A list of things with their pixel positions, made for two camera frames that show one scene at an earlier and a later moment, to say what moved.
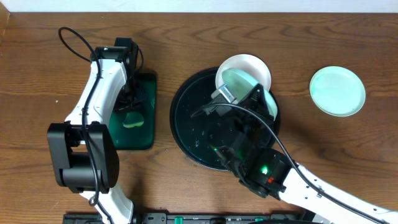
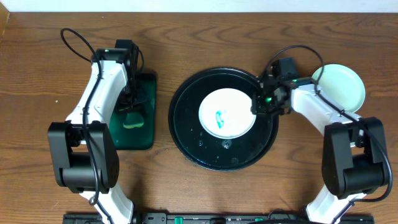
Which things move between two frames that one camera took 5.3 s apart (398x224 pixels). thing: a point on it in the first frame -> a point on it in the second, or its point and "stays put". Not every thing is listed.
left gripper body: x=130 y=101 stays put
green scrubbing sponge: x=133 y=119 stays put
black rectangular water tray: x=142 y=137 stays put
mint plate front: x=241 y=83 -> x=341 y=85
